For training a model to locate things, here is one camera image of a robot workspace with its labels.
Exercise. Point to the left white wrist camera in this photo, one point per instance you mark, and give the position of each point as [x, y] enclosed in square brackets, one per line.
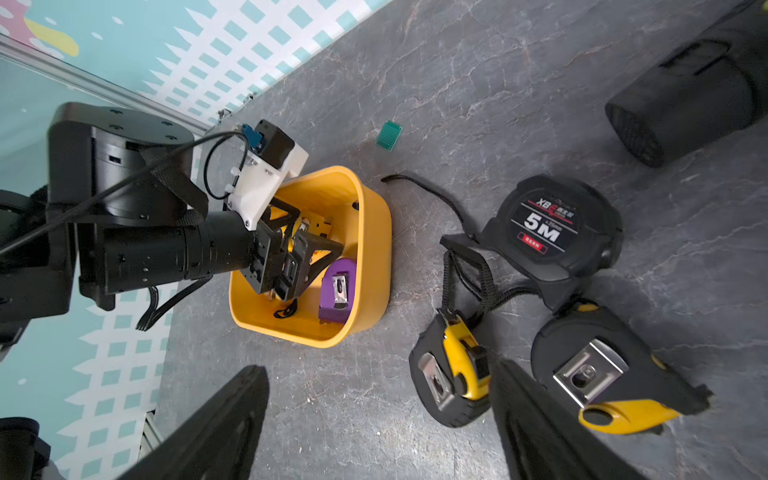
[272, 156]

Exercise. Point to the large black yellow tape measure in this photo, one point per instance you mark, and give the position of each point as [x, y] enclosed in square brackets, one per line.
[602, 372]

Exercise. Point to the green black power drill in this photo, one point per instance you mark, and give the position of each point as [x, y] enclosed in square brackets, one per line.
[702, 91]

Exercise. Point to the purple tape measure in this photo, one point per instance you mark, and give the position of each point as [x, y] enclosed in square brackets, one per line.
[338, 291]

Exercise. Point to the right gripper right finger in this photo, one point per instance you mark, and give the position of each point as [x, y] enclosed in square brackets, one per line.
[540, 439]

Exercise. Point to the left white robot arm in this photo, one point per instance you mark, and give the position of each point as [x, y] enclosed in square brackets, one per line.
[120, 212]

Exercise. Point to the yellow plastic storage box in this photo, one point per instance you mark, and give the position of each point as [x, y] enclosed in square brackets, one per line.
[335, 204]

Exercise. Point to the black 5M tape measure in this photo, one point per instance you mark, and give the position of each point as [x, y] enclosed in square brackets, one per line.
[555, 231]

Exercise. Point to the small green plastic piece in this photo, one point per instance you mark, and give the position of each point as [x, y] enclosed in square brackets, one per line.
[389, 135]

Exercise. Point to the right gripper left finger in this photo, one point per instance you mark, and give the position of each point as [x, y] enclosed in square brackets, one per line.
[220, 440]

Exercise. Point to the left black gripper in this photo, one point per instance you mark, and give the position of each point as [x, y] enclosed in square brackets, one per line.
[132, 258]

